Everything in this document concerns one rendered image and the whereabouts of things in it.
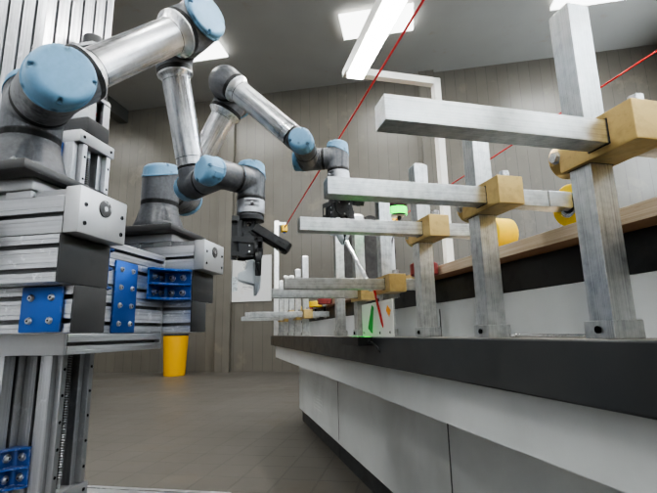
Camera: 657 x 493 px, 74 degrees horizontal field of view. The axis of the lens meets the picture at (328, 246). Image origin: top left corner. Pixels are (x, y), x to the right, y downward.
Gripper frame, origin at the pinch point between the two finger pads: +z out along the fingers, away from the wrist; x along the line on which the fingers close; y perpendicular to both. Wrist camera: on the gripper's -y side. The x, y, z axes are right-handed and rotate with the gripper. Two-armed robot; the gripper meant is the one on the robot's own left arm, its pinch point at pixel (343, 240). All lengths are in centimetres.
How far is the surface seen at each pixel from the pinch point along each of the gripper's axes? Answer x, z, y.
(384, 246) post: -1.1, 5.3, -18.6
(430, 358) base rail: 13, 35, -47
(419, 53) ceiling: -481, -485, 395
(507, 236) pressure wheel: -8, 8, -54
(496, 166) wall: -623, -272, 353
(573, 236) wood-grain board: 3, 14, -74
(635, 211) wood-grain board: 8, 12, -86
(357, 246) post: -9.4, 0.0, 5.0
